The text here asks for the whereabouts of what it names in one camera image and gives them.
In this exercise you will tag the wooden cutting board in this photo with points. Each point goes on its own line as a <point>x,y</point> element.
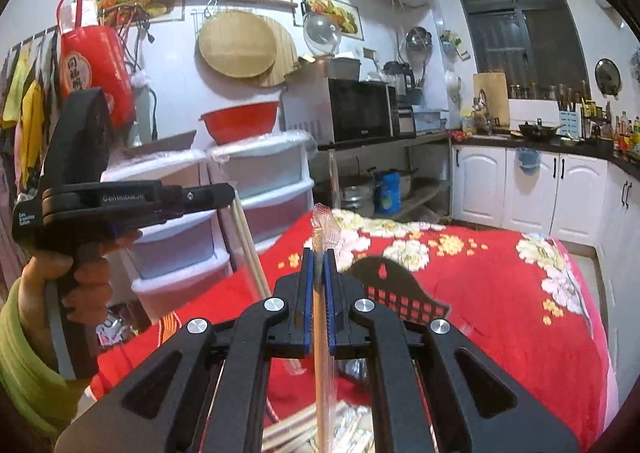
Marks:
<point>492,91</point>

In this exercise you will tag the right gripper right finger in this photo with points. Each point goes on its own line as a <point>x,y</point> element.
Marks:
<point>432,389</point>

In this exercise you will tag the red plastic basin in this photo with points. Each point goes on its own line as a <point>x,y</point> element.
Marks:
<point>241,122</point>

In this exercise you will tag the black range hood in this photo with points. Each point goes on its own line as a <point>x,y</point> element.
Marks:
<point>628,10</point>

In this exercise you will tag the hanging metal pot lid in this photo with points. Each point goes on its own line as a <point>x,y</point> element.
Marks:
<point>608,77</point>

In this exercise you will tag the green left sleeve forearm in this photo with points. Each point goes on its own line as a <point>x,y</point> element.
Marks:
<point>37,403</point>

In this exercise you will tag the white lower cabinets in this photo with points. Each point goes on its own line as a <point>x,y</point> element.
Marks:
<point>549,197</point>

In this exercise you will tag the brown perforated utensil holder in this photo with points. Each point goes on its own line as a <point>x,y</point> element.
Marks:
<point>385,281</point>

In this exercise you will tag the red floral tablecloth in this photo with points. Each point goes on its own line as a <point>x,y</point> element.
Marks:
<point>518,296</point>

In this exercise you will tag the black wok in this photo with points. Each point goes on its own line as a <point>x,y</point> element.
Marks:
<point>538,131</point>

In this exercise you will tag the dark kitchen window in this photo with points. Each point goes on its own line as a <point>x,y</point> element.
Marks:
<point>534,43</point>

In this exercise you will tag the left hand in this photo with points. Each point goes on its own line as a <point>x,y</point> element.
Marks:
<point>87,302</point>

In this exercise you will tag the chopstick pair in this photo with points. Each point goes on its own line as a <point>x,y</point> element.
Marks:
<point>250,254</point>
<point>325,235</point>

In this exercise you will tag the white plastic drawer tower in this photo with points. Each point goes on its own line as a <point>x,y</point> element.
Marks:
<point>271,175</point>
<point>181,253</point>

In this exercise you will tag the glass pot lid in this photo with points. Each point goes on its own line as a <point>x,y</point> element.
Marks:
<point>322,36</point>

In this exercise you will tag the metal shelf rack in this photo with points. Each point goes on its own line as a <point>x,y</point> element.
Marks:
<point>402,180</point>

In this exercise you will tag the round bamboo steamer lid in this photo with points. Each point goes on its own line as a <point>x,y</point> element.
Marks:
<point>244,46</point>

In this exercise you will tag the red shopping bag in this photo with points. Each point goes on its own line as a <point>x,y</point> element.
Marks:
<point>92,56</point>

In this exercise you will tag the blue canister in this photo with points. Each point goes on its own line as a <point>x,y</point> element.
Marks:
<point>387,194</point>

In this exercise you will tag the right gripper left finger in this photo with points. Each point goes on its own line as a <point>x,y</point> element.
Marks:
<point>205,389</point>

